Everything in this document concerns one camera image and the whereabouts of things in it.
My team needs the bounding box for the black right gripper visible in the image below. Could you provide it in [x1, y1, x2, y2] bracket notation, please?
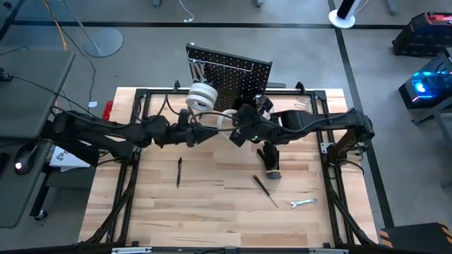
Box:
[229, 104, 269, 142]

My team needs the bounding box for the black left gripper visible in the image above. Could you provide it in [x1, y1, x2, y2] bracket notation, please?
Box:
[179, 121, 219, 148]

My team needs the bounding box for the silver metal tool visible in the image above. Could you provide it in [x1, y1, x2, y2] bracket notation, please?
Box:
[260, 94, 274, 114]

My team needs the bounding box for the black metal pegboard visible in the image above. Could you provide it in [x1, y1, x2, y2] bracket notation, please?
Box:
[185, 43, 273, 113]

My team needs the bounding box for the black work glove grey cuff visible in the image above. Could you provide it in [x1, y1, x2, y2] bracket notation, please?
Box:
[256, 140, 283, 181]

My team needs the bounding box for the black red-capped screwdriver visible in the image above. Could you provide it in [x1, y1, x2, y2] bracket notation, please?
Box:
[251, 174, 280, 209]

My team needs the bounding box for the red flat object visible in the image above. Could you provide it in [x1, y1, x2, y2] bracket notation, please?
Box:
[102, 100, 114, 121]

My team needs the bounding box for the grey round floor stand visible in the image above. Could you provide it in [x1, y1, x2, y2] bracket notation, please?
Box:
[61, 0, 124, 59]

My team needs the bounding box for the white round floor stand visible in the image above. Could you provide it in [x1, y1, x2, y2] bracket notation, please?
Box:
[328, 0, 364, 30]

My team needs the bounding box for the white printed paper sheet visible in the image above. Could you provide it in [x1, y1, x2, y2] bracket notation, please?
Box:
[49, 146, 91, 173]

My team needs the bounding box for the grey desk top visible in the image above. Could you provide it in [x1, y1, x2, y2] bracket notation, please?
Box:
[0, 47, 76, 140]

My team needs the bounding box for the black computer mouse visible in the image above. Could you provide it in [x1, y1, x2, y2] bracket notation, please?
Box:
[13, 143, 38, 176]

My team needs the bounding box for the black desk leg with caster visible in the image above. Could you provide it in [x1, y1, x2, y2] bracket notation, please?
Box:
[30, 171, 50, 222]

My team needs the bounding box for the black computer with coloured lights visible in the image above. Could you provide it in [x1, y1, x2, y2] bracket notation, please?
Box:
[398, 47, 452, 109]

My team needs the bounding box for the black red-topped equipment case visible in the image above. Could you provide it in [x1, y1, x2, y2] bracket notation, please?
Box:
[391, 11, 452, 58]

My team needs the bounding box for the grey lower desk tray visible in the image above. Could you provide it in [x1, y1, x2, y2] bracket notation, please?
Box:
[0, 139, 54, 229]

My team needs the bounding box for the black hazard-striped box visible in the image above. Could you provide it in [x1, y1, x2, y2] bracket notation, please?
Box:
[379, 222, 452, 254]

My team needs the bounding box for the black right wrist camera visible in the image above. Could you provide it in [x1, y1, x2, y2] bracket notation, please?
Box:
[228, 128, 248, 147]

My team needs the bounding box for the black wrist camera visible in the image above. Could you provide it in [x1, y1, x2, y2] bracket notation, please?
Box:
[228, 128, 248, 147]
[178, 108, 194, 124]

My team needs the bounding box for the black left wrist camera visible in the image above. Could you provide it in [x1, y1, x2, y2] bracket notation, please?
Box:
[178, 108, 194, 124]

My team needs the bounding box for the long silver wire rail hook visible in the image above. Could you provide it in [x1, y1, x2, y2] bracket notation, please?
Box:
[189, 56, 255, 73]

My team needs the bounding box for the black aluminium table frame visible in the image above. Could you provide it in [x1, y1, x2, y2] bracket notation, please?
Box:
[79, 80, 381, 248]

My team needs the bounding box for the loose silver wire hook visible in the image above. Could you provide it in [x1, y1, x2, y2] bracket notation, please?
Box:
[294, 95, 314, 111]

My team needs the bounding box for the white floor cable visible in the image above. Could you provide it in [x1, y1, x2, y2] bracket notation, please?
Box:
[176, 0, 196, 24]

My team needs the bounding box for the black floor cable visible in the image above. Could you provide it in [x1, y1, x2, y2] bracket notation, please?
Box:
[42, 0, 97, 107]

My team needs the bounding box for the silver frame bracket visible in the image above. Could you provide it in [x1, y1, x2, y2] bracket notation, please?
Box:
[111, 246, 153, 254]
[309, 248, 349, 254]

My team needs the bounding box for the yellow cable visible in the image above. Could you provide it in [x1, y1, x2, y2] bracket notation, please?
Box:
[41, 0, 68, 112]

